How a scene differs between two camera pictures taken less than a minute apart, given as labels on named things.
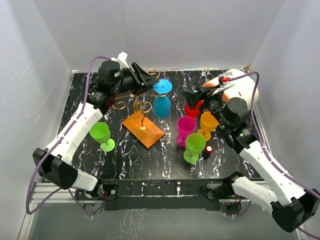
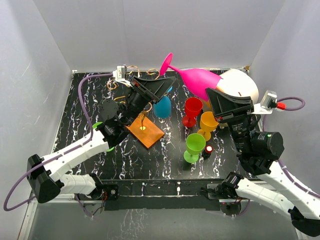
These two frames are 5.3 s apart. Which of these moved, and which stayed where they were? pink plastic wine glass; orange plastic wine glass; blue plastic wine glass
Moved: pink plastic wine glass
Stayed: blue plastic wine glass; orange plastic wine glass
